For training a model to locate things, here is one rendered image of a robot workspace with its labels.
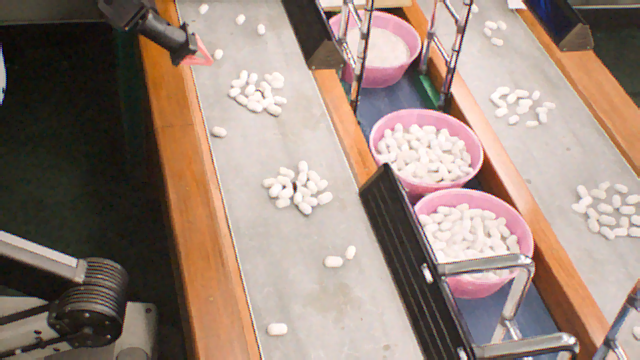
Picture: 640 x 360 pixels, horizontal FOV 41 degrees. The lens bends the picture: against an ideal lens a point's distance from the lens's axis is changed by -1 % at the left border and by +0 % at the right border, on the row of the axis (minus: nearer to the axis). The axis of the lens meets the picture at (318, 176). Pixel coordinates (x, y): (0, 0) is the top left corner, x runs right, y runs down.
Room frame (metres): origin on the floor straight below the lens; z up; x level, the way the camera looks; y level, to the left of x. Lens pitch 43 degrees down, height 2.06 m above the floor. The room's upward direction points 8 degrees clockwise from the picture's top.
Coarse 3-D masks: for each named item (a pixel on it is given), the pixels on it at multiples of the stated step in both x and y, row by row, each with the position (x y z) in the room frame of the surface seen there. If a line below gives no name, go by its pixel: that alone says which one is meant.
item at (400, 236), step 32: (384, 192) 1.01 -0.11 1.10; (384, 224) 0.96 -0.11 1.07; (416, 224) 0.94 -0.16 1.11; (384, 256) 0.91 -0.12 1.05; (416, 256) 0.88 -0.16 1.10; (416, 288) 0.83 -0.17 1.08; (448, 288) 0.85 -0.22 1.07; (416, 320) 0.78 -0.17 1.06; (448, 320) 0.76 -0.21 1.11; (448, 352) 0.72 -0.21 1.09
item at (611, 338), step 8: (632, 288) 0.98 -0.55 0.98; (632, 296) 0.97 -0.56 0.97; (624, 304) 0.97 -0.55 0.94; (632, 304) 0.96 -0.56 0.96; (624, 312) 0.97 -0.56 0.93; (632, 312) 0.97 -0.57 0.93; (616, 320) 0.97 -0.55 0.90; (624, 320) 0.96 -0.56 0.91; (616, 328) 0.97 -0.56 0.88; (624, 328) 0.97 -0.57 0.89; (608, 336) 0.97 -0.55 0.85; (616, 336) 0.96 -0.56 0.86; (600, 344) 0.98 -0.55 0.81; (608, 344) 0.96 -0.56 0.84; (616, 344) 0.96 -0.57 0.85; (600, 352) 0.97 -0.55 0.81; (608, 352) 0.96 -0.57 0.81; (616, 352) 0.95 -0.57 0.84
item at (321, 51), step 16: (288, 0) 1.59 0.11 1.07; (304, 0) 1.55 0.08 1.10; (288, 16) 1.55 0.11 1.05; (304, 16) 1.51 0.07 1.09; (320, 16) 1.48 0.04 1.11; (304, 32) 1.47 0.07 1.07; (320, 32) 1.43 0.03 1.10; (304, 48) 1.43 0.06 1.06; (320, 48) 1.40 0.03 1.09; (336, 48) 1.40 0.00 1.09; (320, 64) 1.39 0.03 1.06; (336, 64) 1.40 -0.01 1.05
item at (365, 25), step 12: (348, 0) 1.79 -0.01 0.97; (372, 0) 1.65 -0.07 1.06; (348, 12) 1.80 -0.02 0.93; (372, 12) 1.66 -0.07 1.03; (348, 24) 1.81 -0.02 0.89; (360, 24) 1.69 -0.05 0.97; (360, 36) 1.66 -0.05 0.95; (348, 48) 1.77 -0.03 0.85; (360, 48) 1.66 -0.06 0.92; (348, 60) 1.72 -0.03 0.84; (360, 60) 1.66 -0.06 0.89; (336, 72) 1.80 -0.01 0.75; (360, 72) 1.65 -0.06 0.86; (360, 84) 1.66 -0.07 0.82; (348, 96) 1.74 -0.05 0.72
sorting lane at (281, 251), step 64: (192, 0) 2.05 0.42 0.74; (256, 0) 2.10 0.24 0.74; (256, 64) 1.79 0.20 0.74; (256, 128) 1.54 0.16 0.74; (320, 128) 1.57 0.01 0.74; (256, 192) 1.33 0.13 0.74; (320, 192) 1.36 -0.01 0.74; (256, 256) 1.15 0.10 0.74; (320, 256) 1.17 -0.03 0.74; (256, 320) 0.99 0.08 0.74; (320, 320) 1.01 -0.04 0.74; (384, 320) 1.03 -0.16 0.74
